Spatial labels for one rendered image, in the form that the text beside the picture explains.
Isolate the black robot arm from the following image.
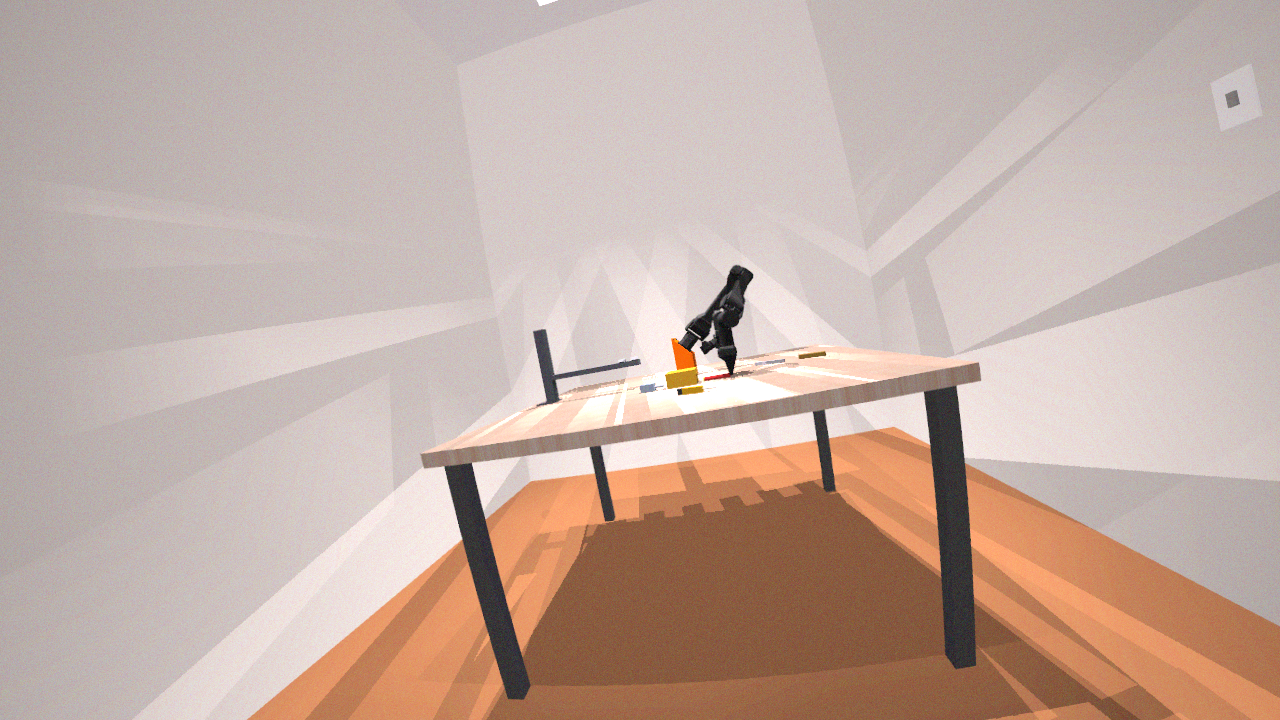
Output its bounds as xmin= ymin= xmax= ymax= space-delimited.
xmin=677 ymin=265 xmax=753 ymax=355

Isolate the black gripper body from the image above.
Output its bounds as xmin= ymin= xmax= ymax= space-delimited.
xmin=716 ymin=328 xmax=737 ymax=357

